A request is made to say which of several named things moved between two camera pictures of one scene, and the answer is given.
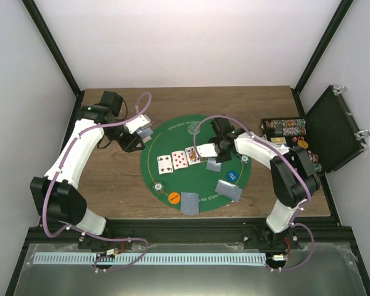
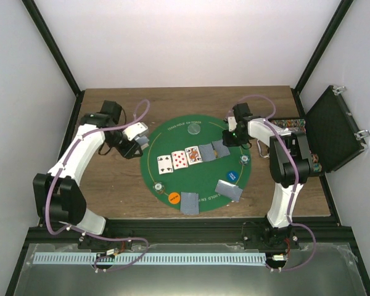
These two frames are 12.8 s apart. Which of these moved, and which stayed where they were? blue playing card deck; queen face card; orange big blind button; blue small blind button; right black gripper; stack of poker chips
Moved: right black gripper; blue playing card deck
Stayed: queen face card; orange big blind button; blue small blind button; stack of poker chips
